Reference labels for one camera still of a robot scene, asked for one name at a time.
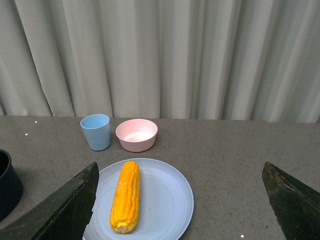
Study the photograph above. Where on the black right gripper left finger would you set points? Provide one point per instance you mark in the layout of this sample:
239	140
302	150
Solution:
63	215

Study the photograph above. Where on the light blue cup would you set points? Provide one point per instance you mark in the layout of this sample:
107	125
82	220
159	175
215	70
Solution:
97	131

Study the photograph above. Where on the light blue plate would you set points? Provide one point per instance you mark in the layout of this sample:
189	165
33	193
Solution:
166	203

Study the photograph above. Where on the grey curtain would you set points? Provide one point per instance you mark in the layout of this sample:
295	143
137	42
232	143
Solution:
177	59

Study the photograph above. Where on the yellow corn cob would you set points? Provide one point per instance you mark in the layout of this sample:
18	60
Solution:
124	214

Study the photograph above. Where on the dark blue saucepan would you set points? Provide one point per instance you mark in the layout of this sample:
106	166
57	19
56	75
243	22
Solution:
11	187

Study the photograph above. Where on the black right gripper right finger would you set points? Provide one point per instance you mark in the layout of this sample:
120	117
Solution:
295	204

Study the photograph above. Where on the pink bowl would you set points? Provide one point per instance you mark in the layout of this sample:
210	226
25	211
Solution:
137	135

